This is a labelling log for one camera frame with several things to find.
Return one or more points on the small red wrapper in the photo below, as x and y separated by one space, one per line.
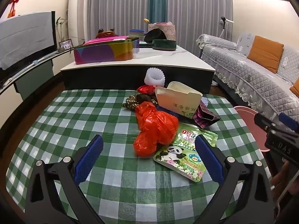
146 89

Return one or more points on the green round tin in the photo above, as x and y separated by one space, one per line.
163 44

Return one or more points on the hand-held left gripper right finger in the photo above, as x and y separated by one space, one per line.
209 161

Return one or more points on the white rod blue grip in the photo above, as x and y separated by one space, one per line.
35 62

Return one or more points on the green panda print pouch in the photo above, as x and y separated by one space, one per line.
179 158

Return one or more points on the orange cushion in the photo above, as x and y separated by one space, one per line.
265 53
295 88

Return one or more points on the pink lace basket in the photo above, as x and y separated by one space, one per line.
169 31

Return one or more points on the beige paper takeout box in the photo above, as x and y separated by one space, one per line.
172 98

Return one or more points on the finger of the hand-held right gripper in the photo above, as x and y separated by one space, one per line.
262 121
288 121

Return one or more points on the covered television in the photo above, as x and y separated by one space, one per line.
23 37

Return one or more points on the white top coffee table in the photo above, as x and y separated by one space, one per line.
163 60

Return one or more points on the teal curtain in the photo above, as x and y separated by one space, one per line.
157 0

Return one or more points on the television stand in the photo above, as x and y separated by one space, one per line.
35 79

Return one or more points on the bamboo plant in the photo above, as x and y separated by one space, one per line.
61 30

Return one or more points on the small photo frame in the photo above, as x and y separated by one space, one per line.
65 44

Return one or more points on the grey quilted sofa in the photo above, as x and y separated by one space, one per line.
233 60

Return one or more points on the stack of coloured bowls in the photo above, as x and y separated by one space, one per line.
136 33

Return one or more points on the purple snack packet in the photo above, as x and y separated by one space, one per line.
203 119

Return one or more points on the grey curtain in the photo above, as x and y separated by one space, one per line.
116 4
198 9

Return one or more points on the red plastic bag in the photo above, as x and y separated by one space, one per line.
156 126

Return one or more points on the white foam fruit net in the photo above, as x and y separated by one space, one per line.
154 77

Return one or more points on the brown teapot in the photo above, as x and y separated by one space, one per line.
105 33

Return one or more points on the person's right hand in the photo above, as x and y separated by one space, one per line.
280 179

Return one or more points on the white standing air conditioner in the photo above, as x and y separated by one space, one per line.
78 11

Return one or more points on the pink trash bin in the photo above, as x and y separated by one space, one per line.
247 121

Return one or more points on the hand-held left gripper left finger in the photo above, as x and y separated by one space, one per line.
90 158

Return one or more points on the yellow artificial flower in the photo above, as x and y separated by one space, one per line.
146 20

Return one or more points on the green checkered tablecloth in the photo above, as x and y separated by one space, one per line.
70 121

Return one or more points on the dark floral packet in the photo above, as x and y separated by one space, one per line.
133 100

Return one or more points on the colorful tin box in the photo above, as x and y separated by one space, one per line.
100 53

